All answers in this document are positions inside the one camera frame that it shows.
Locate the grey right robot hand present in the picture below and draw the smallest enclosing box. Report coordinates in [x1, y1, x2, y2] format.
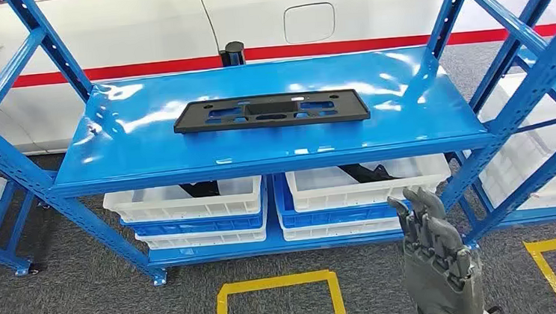
[386, 181, 488, 314]

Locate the black plastic plate bracket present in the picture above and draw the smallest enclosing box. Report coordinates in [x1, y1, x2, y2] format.
[172, 86, 372, 136]

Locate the black plastic part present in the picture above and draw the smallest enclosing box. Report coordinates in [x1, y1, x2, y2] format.
[338, 159, 403, 186]
[179, 179, 221, 200]

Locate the red barrier belt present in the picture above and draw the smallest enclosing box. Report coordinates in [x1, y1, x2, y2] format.
[0, 22, 556, 91]

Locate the white car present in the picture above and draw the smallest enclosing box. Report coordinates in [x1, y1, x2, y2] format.
[0, 0, 556, 156]

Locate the black stanchion post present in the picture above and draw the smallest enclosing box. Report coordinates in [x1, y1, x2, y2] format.
[219, 40, 247, 68]

